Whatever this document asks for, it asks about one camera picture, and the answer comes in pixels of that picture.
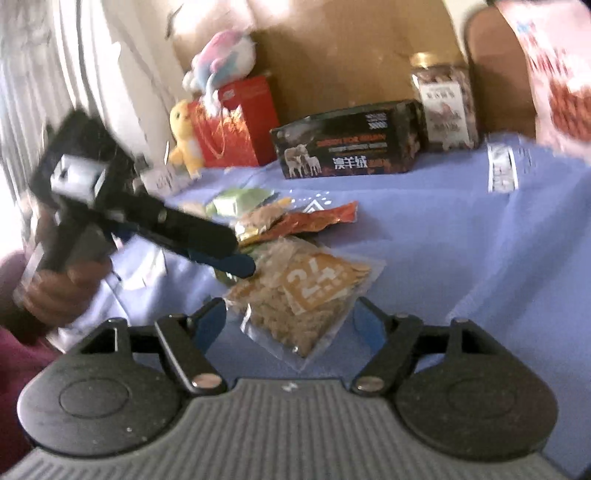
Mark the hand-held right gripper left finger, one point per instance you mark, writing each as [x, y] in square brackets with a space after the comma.
[213, 323]

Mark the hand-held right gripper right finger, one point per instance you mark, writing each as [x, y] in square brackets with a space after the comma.
[367, 323]

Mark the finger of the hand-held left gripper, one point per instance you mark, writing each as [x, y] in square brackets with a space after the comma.
[194, 235]
[238, 266]

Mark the green snack packet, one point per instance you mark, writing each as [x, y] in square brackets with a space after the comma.
[235, 201]

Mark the tan snack packet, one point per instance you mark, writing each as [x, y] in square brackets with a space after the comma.
[263, 217]

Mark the clear cracker packet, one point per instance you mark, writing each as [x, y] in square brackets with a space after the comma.
[277, 309]

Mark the orange snack packet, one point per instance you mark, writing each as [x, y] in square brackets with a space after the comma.
[318, 220]

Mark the black printed box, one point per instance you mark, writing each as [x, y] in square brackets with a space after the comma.
[346, 143]

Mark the person's left hand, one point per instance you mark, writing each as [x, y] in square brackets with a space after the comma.
[64, 295]

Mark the small white box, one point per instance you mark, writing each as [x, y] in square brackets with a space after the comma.
[159, 180]

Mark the yellow plush toy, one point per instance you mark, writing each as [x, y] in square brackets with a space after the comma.
[184, 138]

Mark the blue printed cloth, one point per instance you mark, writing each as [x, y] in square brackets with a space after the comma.
[438, 254]

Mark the red gift bag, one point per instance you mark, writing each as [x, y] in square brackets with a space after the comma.
[258, 120]
[221, 138]

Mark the white curtain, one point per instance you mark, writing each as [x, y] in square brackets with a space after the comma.
[69, 55]

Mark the pastel plush toy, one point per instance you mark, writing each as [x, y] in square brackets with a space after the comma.
[221, 57]

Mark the clear nut jar gold lid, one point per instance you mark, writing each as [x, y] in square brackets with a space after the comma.
[445, 110]

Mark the wooden board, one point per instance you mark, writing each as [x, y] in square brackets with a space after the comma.
[332, 55]

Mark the brown cushion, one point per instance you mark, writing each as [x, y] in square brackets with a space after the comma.
[498, 69]

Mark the pink snack bag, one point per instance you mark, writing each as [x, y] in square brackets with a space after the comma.
[554, 69]

